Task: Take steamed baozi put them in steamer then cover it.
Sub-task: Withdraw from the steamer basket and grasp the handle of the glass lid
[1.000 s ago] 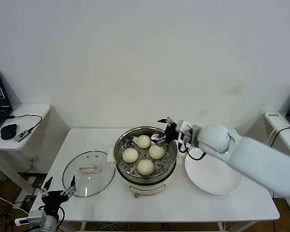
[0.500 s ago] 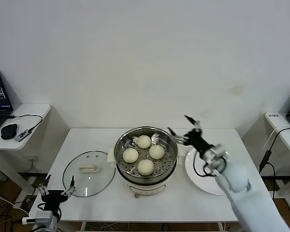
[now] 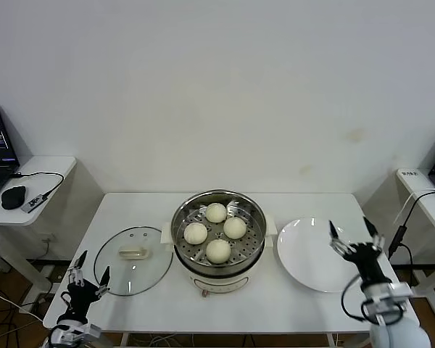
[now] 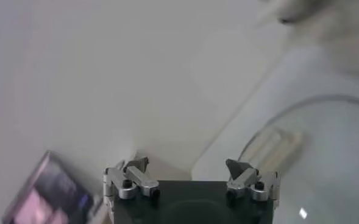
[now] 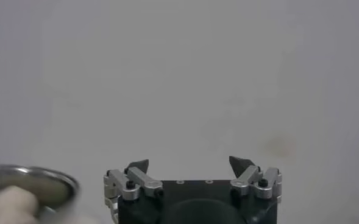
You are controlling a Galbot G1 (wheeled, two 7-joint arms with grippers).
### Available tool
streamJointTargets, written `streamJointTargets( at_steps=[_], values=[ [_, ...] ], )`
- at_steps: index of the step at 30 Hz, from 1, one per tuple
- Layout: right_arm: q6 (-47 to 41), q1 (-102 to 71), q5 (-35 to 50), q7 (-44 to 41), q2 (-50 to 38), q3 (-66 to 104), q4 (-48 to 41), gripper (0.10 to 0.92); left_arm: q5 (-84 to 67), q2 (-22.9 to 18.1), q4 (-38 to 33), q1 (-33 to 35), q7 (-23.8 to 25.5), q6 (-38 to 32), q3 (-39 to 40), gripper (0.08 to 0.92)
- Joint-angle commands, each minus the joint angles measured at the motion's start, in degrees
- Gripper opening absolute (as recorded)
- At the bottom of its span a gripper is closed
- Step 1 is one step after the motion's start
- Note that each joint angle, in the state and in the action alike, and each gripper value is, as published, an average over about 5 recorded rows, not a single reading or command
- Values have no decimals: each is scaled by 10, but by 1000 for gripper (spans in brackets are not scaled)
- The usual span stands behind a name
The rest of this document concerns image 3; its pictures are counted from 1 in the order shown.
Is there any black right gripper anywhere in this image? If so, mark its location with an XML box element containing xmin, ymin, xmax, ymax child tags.
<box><xmin>328</xmin><ymin>215</ymin><xmax>392</xmax><ymax>288</ymax></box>

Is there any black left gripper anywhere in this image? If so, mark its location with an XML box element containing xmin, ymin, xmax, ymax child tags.
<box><xmin>59</xmin><ymin>249</ymin><xmax>112</xmax><ymax>324</ymax></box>

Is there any round glass lid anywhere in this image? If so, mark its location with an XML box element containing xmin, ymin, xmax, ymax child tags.
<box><xmin>93</xmin><ymin>226</ymin><xmax>174</xmax><ymax>297</ymax></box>

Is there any white steamed baozi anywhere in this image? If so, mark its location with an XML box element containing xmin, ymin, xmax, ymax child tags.
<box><xmin>183</xmin><ymin>222</ymin><xmax>208</xmax><ymax>245</ymax></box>
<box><xmin>205</xmin><ymin>202</ymin><xmax>228</xmax><ymax>223</ymax></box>
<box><xmin>205</xmin><ymin>239</ymin><xmax>231</xmax><ymax>265</ymax></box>
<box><xmin>223</xmin><ymin>216</ymin><xmax>247</xmax><ymax>239</ymax></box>

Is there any perforated steel steamer basket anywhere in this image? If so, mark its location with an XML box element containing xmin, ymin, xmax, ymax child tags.
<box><xmin>160</xmin><ymin>188</ymin><xmax>278</xmax><ymax>270</ymax></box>

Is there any white round plate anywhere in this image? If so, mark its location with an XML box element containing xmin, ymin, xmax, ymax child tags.
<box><xmin>277</xmin><ymin>217</ymin><xmax>365</xmax><ymax>293</ymax></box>

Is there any grey usb hub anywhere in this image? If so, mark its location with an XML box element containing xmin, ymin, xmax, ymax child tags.
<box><xmin>23</xmin><ymin>194</ymin><xmax>47</xmax><ymax>213</ymax></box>

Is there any black computer mouse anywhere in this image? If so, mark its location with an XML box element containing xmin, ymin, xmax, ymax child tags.
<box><xmin>1</xmin><ymin>185</ymin><xmax>27</xmax><ymax>210</ymax></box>

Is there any cream electric cooker pot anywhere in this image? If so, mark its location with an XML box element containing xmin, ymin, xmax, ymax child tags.
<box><xmin>162</xmin><ymin>235</ymin><xmax>276</xmax><ymax>299</ymax></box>

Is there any black cable with adapter block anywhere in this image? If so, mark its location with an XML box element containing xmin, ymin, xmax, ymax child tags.
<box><xmin>386</xmin><ymin>187</ymin><xmax>435</xmax><ymax>297</ymax></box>

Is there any white laptop cable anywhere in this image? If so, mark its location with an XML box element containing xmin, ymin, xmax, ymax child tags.
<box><xmin>393</xmin><ymin>186</ymin><xmax>435</xmax><ymax>225</ymax></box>

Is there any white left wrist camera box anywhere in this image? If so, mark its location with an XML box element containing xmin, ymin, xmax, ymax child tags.
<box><xmin>75</xmin><ymin>323</ymin><xmax>103</xmax><ymax>344</ymax></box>

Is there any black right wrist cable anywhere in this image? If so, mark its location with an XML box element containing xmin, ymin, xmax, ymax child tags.
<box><xmin>340</xmin><ymin>272</ymin><xmax>371</xmax><ymax>324</ymax></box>

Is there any white floor cable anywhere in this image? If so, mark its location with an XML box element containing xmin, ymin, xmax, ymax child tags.
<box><xmin>0</xmin><ymin>284</ymin><xmax>46</xmax><ymax>322</ymax></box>

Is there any black usb hub cable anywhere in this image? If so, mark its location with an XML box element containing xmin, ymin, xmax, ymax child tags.
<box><xmin>9</xmin><ymin>171</ymin><xmax>65</xmax><ymax>199</ymax></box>

